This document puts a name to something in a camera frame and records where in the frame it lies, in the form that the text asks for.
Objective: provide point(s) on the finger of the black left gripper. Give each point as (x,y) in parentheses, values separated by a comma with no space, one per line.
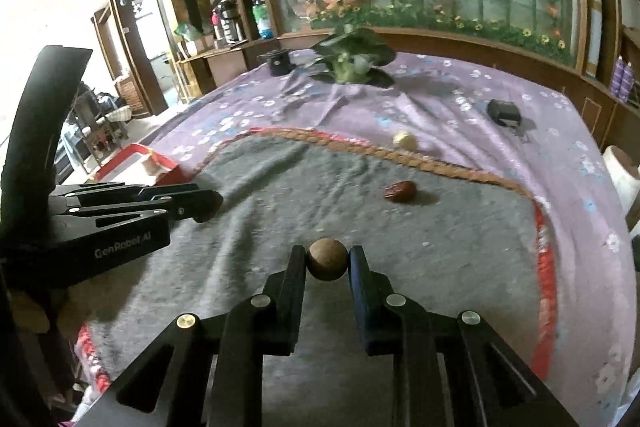
(95,194)
(198,205)

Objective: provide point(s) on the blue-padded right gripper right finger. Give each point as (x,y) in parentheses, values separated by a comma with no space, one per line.
(392,324)

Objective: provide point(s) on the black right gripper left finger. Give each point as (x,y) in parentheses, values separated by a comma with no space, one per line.
(264,324)

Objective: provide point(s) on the beige cube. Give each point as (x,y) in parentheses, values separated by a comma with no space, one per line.
(149,164)
(405,140)

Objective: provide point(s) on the person hand holding left gripper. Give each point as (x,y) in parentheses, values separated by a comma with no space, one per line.
(46,310)

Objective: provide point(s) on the red white shallow box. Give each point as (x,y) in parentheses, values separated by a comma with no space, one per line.
(125,167)

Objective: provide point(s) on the wooden chair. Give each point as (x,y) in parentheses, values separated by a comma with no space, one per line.
(90,113)

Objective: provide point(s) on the small brown longan at right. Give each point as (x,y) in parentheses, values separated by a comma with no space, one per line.
(327,259)

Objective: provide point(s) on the grey felt mat red border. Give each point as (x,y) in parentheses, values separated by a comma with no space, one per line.
(451,238)

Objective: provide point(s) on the wooden side cabinet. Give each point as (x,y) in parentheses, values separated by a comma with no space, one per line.
(214,68)

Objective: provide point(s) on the red jujube lower right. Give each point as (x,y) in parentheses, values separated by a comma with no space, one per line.
(401,191)

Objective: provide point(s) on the black cylindrical holder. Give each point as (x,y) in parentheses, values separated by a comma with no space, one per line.
(278,62)

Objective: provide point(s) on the black thermos flask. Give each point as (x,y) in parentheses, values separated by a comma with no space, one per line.
(230,21)

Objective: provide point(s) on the beige cube on tablecloth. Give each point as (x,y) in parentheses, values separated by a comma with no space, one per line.
(405,140)

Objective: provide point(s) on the pink water bottle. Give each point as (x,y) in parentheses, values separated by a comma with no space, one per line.
(220,41)

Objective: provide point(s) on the green white plastic bottle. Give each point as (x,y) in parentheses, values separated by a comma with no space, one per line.
(262,19)

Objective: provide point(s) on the green leafy potted plant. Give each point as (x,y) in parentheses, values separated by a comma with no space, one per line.
(352,55)

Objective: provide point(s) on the purple floral tablecloth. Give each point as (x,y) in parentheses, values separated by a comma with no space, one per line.
(476,117)

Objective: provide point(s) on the white paper roll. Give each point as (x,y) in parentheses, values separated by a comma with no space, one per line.
(624,174)

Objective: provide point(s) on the purple bottles on shelf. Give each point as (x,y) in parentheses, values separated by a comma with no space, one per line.
(622,79)

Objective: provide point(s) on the black small device with strap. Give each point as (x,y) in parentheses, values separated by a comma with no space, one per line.
(506,115)

